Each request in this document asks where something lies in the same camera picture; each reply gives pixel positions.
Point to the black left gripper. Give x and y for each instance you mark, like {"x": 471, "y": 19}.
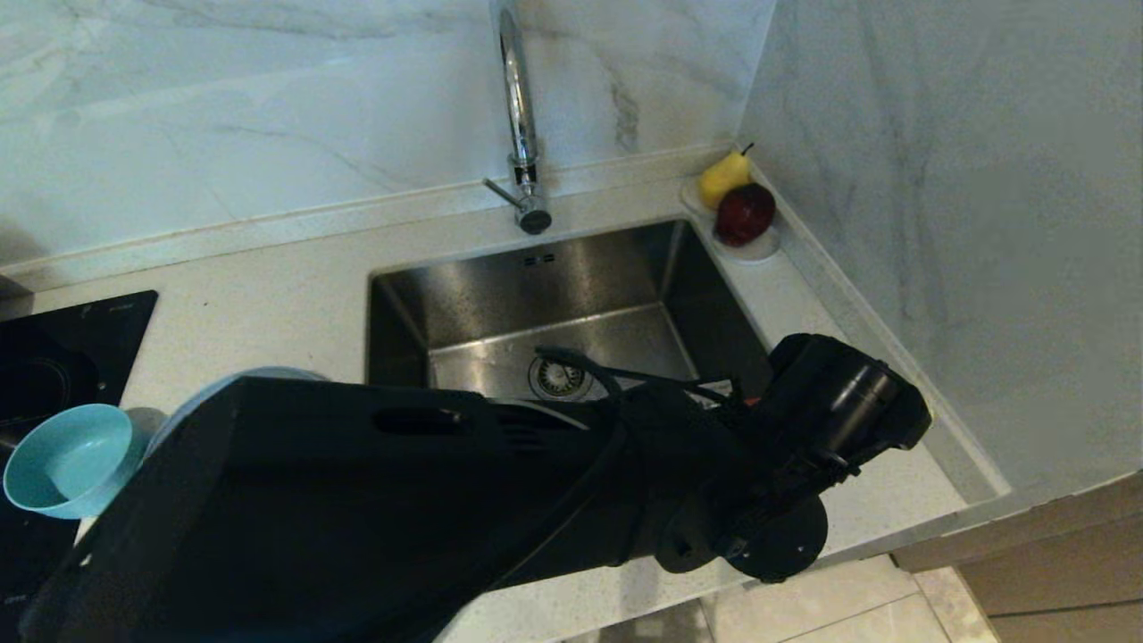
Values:
{"x": 777, "y": 455}

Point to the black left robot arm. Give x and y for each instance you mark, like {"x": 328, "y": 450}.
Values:
{"x": 357, "y": 518}

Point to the metal sink drain strainer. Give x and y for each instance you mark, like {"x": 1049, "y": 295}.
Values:
{"x": 558, "y": 379}

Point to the stainless steel sink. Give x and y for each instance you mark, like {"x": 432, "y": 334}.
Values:
{"x": 554, "y": 295}

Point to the small white dish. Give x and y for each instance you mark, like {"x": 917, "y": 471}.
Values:
{"x": 759, "y": 252}

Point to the red apple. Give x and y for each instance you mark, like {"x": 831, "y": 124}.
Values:
{"x": 744, "y": 216}

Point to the yellow pear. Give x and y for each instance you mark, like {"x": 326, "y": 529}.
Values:
{"x": 719, "y": 183}

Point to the wooden cabinet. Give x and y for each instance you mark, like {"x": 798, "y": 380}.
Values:
{"x": 1054, "y": 572}

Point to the chrome kitchen faucet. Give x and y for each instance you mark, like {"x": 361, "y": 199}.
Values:
{"x": 521, "y": 116}

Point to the grey-blue plate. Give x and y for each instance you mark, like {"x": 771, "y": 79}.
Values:
{"x": 192, "y": 397}

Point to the teal bowl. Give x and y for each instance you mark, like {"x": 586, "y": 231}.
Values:
{"x": 71, "y": 464}

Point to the black induction cooktop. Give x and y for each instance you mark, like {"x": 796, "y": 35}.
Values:
{"x": 54, "y": 348}

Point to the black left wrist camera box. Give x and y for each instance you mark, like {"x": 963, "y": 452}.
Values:
{"x": 848, "y": 393}

